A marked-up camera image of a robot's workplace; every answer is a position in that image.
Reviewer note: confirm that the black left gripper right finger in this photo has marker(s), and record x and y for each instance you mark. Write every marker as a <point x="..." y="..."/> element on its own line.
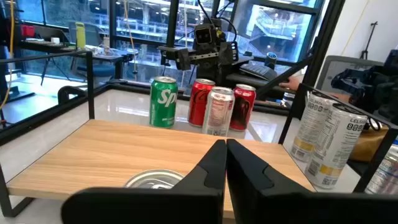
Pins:
<point x="264" y="202"/>

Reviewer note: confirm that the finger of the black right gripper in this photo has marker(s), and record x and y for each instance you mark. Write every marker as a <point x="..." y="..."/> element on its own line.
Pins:
<point x="229" y="53"/>
<point x="184" y="59"/>

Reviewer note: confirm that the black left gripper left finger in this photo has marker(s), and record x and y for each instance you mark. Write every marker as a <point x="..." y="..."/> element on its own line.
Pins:
<point x="192" y="202"/>

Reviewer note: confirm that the green Sprite can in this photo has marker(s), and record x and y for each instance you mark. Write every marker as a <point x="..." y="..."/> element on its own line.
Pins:
<point x="163" y="102"/>
<point x="154" y="179"/>

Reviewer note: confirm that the red Coca-Cola can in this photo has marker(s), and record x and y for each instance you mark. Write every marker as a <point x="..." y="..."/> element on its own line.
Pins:
<point x="197" y="105"/>

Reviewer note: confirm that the silver Diet Coke can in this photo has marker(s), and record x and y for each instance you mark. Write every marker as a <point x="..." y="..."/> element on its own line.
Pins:
<point x="217" y="112"/>

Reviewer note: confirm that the red can black script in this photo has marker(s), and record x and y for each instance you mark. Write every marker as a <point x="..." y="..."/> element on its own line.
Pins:
<point x="245" y="107"/>

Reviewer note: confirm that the slim silver blue can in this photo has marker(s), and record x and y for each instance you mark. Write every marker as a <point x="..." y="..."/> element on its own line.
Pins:
<point x="384" y="174"/>

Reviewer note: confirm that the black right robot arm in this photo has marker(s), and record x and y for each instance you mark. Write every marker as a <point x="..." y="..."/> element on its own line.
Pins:
<point x="211" y="75"/>

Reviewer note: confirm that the black keyboard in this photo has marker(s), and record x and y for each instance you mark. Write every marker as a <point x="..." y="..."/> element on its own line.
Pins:
<point x="258" y="71"/>

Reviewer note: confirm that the black keyboard desk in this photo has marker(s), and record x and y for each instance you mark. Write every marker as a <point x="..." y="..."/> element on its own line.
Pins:
<point x="248" y="81"/>

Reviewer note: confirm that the blue-topped black cylinder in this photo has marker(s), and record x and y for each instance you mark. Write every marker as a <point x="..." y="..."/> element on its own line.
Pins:
<point x="271" y="59"/>

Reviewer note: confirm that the person's hand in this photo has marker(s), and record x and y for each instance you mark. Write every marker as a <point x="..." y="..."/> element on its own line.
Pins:
<point x="290" y="84"/>

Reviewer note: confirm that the blue office chair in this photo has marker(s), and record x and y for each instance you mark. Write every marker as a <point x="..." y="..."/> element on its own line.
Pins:
<point x="96" y="70"/>

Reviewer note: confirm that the wooden tray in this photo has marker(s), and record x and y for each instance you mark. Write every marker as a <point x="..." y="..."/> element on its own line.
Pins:
<point x="109" y="152"/>

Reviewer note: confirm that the yellow-green bottle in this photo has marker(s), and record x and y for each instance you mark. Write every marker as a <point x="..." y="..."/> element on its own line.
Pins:
<point x="80" y="35"/>

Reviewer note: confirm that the black side desk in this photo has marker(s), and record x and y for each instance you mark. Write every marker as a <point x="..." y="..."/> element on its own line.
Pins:
<point x="62" y="49"/>

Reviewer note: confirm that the black tripod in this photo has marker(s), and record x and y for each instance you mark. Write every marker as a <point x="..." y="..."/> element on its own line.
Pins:
<point x="368" y="40"/>

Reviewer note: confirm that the red box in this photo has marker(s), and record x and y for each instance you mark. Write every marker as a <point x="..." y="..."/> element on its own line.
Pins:
<point x="27" y="31"/>

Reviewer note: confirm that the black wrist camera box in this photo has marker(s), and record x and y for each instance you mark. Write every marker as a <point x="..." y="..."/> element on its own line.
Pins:
<point x="203" y="35"/>

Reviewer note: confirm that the black window frame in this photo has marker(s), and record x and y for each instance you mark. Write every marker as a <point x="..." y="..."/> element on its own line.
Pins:
<point x="172" y="21"/>

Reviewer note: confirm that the black camera equipment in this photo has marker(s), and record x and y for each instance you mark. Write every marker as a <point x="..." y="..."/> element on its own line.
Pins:
<point x="373" y="87"/>

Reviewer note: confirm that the black table frame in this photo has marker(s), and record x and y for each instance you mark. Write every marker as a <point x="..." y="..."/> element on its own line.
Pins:
<point x="46" y="115"/>

